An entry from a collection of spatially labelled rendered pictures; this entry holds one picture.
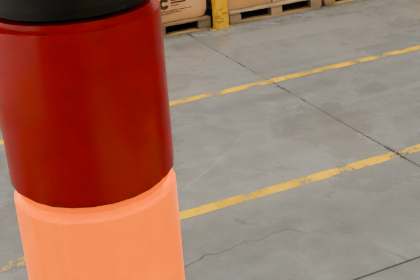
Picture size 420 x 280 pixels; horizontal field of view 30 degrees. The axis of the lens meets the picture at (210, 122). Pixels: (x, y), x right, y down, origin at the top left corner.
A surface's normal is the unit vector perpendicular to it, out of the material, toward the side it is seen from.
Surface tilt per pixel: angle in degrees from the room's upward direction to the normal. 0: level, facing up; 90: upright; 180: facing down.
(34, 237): 90
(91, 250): 90
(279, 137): 0
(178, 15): 93
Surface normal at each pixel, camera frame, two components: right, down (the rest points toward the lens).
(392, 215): -0.07, -0.92
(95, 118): 0.26, 0.36
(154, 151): 0.87, 0.14
